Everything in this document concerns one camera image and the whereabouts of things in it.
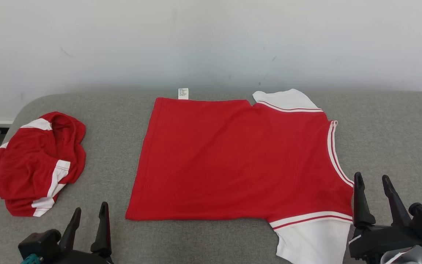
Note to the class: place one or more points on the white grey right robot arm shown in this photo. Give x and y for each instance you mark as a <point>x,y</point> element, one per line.
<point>416,256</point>

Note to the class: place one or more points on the red shirt with white sleeves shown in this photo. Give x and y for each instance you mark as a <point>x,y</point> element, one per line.
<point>233,161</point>

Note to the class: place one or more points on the red shorts with white trim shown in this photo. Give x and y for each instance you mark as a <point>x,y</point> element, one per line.
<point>28,168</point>

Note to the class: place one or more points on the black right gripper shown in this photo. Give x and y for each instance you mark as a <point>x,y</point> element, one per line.
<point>383,238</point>

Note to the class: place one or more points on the teal left camera connector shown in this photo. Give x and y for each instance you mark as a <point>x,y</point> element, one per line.
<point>31,259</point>

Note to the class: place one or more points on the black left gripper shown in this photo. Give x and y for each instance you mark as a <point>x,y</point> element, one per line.
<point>79,258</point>

